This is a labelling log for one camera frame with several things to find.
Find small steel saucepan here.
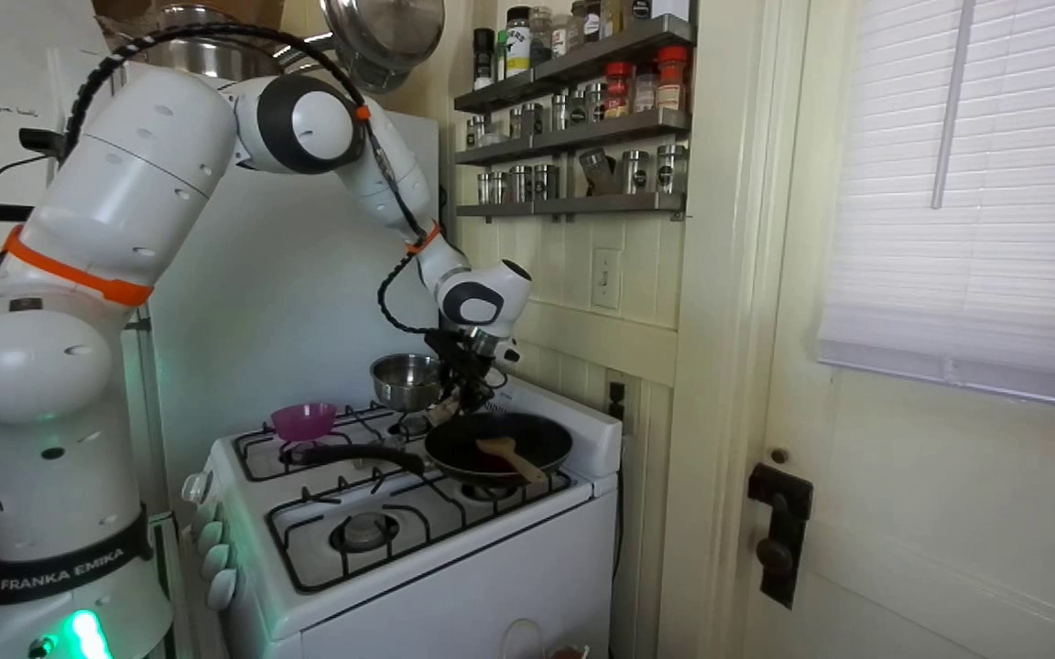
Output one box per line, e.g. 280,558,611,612
366,351,445,416

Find hanging steel pot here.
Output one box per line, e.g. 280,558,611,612
315,0,452,100
138,0,340,88

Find cream panel door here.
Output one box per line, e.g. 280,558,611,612
723,0,1055,659

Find dark glass bottle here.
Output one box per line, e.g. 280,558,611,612
470,25,500,92

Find white window blinds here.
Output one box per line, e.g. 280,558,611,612
811,0,1055,416

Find white gas stove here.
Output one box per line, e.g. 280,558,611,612
177,351,625,659

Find large black lid jar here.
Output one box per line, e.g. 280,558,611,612
500,5,537,84

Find black frying pan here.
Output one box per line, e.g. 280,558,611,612
285,409,578,488

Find pink plastic bowl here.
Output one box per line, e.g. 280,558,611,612
268,401,348,452

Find red lid spice jar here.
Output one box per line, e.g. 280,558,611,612
655,43,691,124
601,60,638,124

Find black camera on stand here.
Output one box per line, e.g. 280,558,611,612
0,124,71,226

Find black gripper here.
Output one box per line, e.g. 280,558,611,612
429,325,511,416

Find wooden spatula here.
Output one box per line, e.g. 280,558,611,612
474,432,555,490

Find white blind wand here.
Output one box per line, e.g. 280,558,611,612
931,0,982,214

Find white refrigerator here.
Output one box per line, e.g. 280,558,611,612
110,52,447,490

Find black door lock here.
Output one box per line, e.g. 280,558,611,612
743,447,817,612

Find tall spice jar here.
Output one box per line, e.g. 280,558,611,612
572,0,609,52

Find black braided cable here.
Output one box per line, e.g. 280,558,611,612
59,20,447,342

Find metal three-tier spice rack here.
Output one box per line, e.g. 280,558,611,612
452,12,695,226

